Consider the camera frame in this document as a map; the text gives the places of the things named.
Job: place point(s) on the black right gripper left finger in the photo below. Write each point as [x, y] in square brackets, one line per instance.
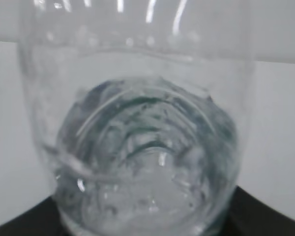
[41, 220]

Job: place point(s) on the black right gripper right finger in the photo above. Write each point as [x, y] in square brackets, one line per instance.
[248, 216]

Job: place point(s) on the clear plastic water bottle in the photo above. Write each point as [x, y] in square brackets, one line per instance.
[139, 110]

